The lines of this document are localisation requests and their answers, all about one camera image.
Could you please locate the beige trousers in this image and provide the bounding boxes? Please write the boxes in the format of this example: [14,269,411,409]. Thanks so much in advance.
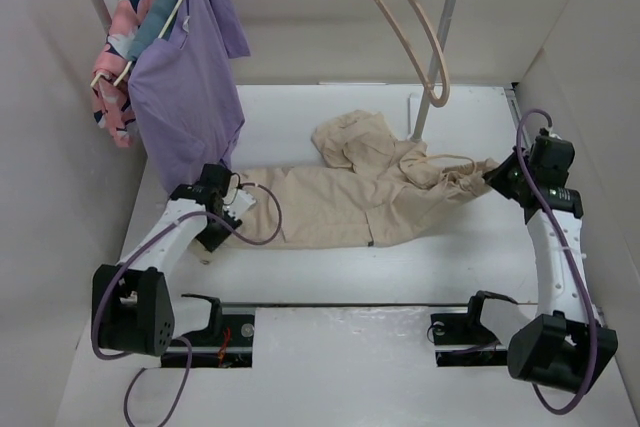
[222,110,498,250]

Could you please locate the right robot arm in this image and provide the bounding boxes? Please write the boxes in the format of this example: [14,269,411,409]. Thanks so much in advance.
[462,130,618,393]

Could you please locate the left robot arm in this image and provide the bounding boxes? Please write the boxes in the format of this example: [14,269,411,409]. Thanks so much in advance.
[91,164,256,360]

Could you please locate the cream hanger under teal garment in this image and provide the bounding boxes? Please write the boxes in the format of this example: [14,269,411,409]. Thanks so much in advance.
[113,0,174,88]

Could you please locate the beige empty hanger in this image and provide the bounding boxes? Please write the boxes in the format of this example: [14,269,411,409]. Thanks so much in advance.
[366,0,451,109]

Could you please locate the cream hanger under pink garment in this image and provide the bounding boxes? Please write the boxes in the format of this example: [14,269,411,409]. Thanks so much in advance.
[89,0,126,91]

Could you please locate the purple t-shirt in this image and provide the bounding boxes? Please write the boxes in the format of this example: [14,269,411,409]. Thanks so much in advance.
[128,0,250,192]

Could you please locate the pink floral garment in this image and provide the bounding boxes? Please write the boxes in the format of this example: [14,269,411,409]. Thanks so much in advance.
[91,0,154,148]

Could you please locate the teal garment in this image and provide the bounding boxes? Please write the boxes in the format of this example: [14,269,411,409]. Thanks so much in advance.
[127,0,178,62]

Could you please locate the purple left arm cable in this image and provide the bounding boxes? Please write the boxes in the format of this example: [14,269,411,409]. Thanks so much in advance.
[91,181,286,427]

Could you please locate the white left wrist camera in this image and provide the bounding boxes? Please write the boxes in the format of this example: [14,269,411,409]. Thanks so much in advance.
[223,187,256,220]

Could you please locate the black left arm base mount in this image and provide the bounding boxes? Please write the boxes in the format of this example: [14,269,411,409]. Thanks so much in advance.
[185,310,255,369]

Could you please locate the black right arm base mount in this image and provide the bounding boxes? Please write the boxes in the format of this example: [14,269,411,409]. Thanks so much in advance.
[427,312,507,367]

